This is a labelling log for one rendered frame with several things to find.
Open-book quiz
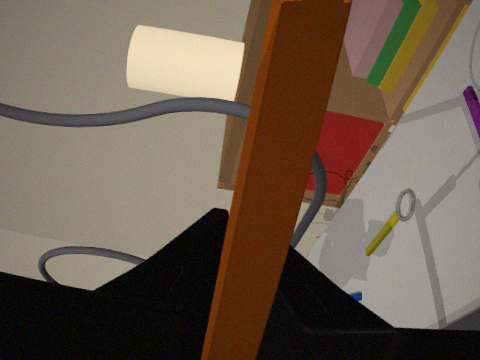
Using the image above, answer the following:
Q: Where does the grey ring with yellow handle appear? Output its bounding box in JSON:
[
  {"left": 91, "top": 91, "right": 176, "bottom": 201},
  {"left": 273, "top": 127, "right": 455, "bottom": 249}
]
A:
[{"left": 365, "top": 188, "right": 415, "bottom": 256}]

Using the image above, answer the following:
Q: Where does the orange bar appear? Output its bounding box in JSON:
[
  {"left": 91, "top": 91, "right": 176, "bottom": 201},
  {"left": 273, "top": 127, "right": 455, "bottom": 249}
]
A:
[{"left": 201, "top": 0, "right": 352, "bottom": 360}]

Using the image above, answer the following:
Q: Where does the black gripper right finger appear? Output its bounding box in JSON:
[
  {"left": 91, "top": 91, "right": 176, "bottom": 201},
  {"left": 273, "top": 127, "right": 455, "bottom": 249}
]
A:
[{"left": 255, "top": 245, "right": 480, "bottom": 360}]

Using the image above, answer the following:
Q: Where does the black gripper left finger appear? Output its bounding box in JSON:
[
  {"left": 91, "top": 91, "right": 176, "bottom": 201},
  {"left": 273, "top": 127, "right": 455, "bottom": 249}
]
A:
[{"left": 0, "top": 208, "right": 228, "bottom": 360}]

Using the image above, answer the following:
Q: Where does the grey loop with purple handle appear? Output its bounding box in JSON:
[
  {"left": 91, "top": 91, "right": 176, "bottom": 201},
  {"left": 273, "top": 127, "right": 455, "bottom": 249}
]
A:
[{"left": 463, "top": 85, "right": 480, "bottom": 137}]

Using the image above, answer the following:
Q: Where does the blue flat bar with grey loop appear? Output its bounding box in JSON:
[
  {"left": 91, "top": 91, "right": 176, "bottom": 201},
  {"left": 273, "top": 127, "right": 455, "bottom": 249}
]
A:
[{"left": 349, "top": 293, "right": 361, "bottom": 301}]

